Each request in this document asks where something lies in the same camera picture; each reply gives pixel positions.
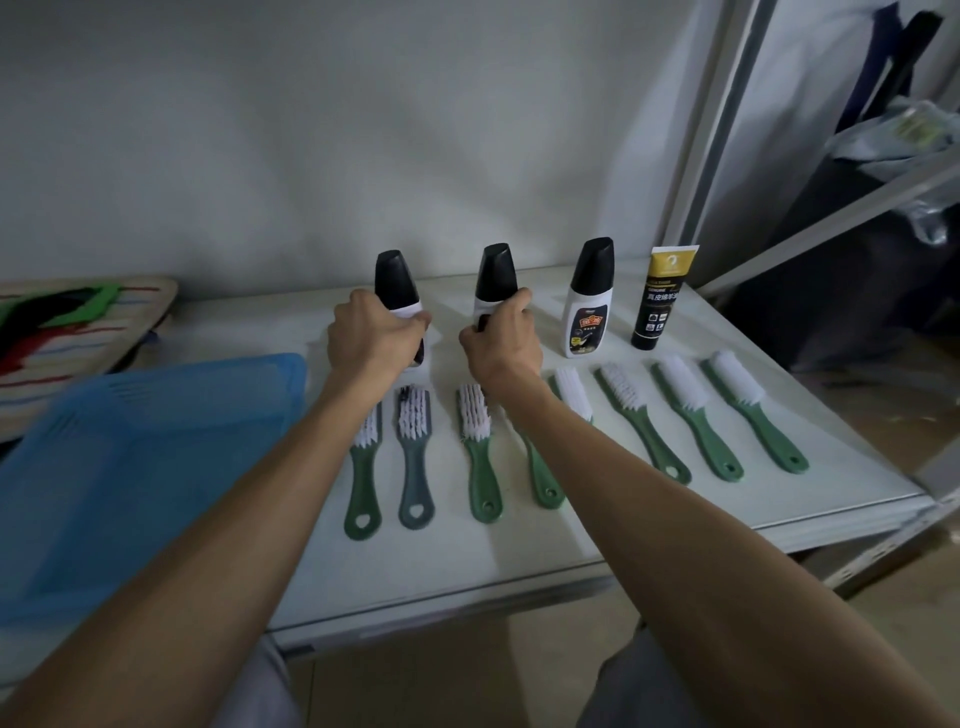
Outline striped woven mat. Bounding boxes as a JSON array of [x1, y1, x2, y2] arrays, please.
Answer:
[[0, 276, 180, 445]]

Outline person's left hand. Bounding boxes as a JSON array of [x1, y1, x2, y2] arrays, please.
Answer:
[[324, 288, 434, 385]]

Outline clear plastic bag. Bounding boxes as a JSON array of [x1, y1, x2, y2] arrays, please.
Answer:
[[825, 97, 960, 249]]

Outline blue plastic basket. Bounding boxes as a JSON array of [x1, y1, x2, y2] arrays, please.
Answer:
[[0, 352, 310, 633]]

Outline green plastic hanger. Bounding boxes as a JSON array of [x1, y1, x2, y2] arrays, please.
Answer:
[[0, 282, 122, 329]]

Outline person's left forearm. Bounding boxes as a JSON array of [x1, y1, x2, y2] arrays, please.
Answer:
[[0, 371, 400, 728]]

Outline grey shorts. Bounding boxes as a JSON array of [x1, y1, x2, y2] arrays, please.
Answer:
[[213, 626, 721, 728]]

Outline black shoe cream tube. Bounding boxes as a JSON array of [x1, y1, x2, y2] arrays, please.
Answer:
[[630, 245, 700, 352]]

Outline white metal shelf frame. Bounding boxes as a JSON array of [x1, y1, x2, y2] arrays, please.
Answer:
[[662, 0, 960, 595]]

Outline red plastic hanger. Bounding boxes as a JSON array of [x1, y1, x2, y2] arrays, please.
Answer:
[[0, 328, 72, 378]]

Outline black-capped shoe polish bottle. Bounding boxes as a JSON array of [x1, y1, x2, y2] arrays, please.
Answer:
[[562, 237, 616, 360], [374, 249, 428, 369], [472, 243, 520, 336]]

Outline row of green-handled brushes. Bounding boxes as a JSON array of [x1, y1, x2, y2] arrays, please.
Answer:
[[343, 348, 812, 542]]

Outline black plastic hanger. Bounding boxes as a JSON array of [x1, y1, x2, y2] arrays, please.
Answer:
[[0, 288, 95, 355]]

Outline black cloth bag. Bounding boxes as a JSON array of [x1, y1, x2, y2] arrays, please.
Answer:
[[712, 135, 960, 370]]

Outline person's right forearm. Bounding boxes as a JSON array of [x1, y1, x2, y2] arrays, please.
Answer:
[[487, 373, 960, 728]]

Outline person's right hand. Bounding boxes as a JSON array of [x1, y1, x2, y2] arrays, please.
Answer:
[[458, 288, 545, 391]]

